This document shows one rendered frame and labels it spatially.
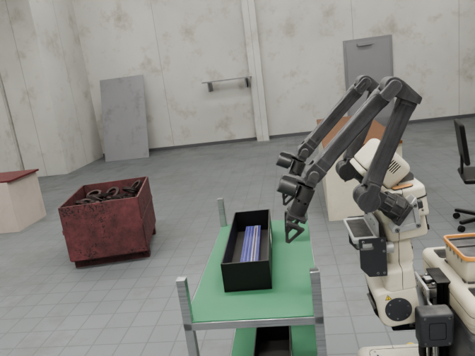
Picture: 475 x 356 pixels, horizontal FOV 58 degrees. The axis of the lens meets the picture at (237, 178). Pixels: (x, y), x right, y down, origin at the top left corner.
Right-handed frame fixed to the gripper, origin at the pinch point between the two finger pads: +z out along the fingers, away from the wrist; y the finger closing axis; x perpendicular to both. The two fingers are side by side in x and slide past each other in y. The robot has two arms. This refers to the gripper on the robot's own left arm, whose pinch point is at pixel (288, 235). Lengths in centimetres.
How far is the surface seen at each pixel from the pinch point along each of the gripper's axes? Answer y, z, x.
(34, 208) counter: -418, 245, -285
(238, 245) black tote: -32.4, 24.1, -13.2
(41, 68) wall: -764, 109, -497
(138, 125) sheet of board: -893, 183, -294
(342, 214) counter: -308, 68, 101
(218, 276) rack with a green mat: -5.9, 27.9, -18.2
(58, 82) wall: -811, 133, -476
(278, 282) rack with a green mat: 2.3, 17.5, 2.8
